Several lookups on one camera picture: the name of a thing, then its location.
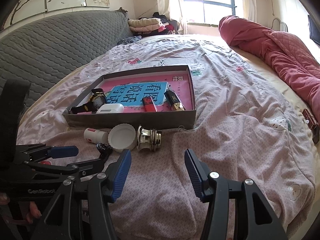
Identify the black yellow digital watch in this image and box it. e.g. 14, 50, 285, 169
69, 88, 106, 114

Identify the window with dark frame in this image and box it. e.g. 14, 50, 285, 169
183, 0, 236, 25

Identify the grey quilted headboard cover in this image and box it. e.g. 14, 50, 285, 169
1, 8, 132, 107

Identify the small brown wooden object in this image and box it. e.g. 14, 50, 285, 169
302, 108, 319, 145

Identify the pink patterned bed sheet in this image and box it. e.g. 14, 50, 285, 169
17, 37, 319, 239

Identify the silver metal drain fitting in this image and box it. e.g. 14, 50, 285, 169
137, 125, 162, 152

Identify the white plastic jar lid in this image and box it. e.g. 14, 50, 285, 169
108, 124, 137, 153

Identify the folded clothes pile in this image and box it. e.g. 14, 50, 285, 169
127, 12, 180, 37

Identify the red black lighter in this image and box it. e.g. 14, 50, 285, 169
142, 96, 157, 112

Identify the white earbuds case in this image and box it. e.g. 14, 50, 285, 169
96, 103, 124, 114

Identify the red quilted blanket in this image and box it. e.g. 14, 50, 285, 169
219, 16, 319, 121

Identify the person's left hand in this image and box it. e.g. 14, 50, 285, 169
1, 193, 42, 225

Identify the grey cardboard box tray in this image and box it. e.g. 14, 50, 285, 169
63, 65, 196, 129

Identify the white pill bottle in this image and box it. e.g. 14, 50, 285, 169
84, 128, 108, 144

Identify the black wall television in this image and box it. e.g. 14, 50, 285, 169
308, 15, 320, 46

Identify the cream curtain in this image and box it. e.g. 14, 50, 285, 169
157, 0, 188, 34

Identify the pink blue book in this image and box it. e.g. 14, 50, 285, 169
93, 72, 194, 113

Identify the black gold lipstick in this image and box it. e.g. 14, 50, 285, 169
164, 90, 185, 111

